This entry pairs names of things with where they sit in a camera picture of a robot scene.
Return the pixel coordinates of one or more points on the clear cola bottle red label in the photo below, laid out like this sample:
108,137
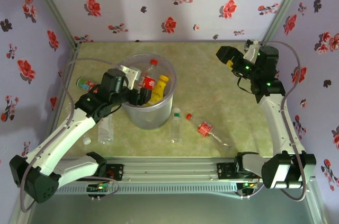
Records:
204,129
148,82

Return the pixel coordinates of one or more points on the yellow plastic bottle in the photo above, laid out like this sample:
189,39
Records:
159,89

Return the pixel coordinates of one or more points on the translucent plastic bin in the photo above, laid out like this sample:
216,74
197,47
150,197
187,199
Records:
151,118

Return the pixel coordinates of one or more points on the bottle with green blue label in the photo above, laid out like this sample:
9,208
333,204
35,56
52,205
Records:
84,84

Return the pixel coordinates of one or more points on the clear bottle green label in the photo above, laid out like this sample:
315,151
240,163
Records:
176,128

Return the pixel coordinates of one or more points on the clear bottle red print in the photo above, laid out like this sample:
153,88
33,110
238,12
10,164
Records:
106,131

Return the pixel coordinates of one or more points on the clear bottle white cap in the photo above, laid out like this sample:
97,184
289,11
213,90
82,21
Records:
87,141

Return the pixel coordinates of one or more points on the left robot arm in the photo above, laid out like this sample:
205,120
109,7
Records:
66,134

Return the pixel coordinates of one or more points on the left circuit board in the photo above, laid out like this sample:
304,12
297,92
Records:
99,188

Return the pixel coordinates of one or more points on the circuit board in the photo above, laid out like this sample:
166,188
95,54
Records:
247,185
99,188

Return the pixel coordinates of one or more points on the right circuit board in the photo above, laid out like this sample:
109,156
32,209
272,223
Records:
247,185

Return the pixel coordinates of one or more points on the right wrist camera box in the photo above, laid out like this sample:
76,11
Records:
250,53

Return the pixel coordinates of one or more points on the aluminium side rail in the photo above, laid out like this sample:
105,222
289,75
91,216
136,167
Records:
73,55

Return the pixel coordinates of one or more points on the aluminium corner post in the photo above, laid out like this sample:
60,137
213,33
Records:
54,7
284,7

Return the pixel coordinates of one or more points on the aluminium frame rail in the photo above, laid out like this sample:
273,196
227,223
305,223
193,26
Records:
169,168

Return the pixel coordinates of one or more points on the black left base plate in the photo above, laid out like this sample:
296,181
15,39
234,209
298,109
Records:
117,172

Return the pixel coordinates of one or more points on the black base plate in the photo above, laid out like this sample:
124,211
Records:
117,172
225,171

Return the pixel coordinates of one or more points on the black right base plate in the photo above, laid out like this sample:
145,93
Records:
225,171

